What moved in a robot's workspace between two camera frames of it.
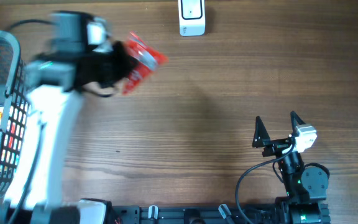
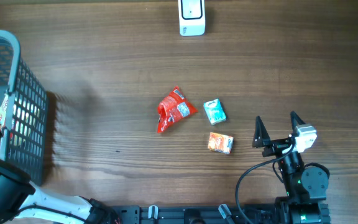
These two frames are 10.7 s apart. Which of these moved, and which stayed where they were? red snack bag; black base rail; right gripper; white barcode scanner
Moved: red snack bag
Stayed: right gripper; white barcode scanner; black base rail
